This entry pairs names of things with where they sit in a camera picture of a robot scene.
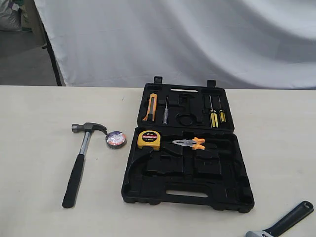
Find claw hammer black grip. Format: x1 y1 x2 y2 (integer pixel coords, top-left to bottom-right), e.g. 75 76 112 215
62 122 107 208

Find adjustable wrench black handle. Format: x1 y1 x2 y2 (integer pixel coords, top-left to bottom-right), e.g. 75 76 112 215
245 200 314 237

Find yellow tape measure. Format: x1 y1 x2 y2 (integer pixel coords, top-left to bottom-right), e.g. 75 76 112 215
137 130 161 151

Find black backdrop stand pole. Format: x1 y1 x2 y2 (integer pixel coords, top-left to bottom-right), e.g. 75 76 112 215
34 1 63 86

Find large yellow black screwdriver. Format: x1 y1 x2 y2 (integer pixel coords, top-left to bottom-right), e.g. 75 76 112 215
209 95 219 128

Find clear voltage tester screwdriver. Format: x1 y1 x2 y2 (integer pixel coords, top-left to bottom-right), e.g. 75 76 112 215
162 96 169 125

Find orange handled pliers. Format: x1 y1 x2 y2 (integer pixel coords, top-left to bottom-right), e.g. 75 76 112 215
171 137 217 150

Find white sack in background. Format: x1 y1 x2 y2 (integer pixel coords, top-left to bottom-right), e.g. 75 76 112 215
0 0 21 31

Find small yellow black screwdriver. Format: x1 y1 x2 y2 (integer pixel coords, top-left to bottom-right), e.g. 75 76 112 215
218 96 226 123

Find orange utility knife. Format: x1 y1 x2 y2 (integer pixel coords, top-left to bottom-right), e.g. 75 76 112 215
142 93 157 121

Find black plastic tool case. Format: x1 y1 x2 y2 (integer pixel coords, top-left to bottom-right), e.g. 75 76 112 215
121 76 255 213

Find black electrical tape roll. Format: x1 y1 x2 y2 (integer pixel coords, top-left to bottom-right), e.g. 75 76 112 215
105 131 127 149

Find white backdrop cloth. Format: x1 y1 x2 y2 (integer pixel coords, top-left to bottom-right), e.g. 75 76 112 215
35 0 316 89

